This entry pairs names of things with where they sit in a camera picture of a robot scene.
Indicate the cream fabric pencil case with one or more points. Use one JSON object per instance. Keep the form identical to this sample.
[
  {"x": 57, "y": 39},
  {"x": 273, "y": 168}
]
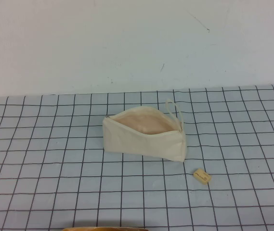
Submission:
[{"x": 136, "y": 144}]

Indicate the small beige eraser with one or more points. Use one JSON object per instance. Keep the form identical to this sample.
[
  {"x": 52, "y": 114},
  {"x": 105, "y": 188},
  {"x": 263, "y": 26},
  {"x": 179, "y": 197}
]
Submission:
[{"x": 201, "y": 176}]

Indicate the orange-brown rounded object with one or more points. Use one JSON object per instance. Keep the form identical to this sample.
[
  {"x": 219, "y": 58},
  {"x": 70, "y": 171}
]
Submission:
[{"x": 103, "y": 229}]

